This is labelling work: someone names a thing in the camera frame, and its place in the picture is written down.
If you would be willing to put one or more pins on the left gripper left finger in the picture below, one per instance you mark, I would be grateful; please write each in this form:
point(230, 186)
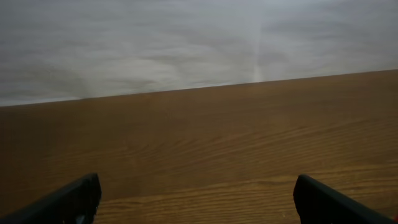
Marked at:
point(68, 202)

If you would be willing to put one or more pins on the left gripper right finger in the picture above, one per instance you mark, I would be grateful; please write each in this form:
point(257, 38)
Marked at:
point(326, 205)

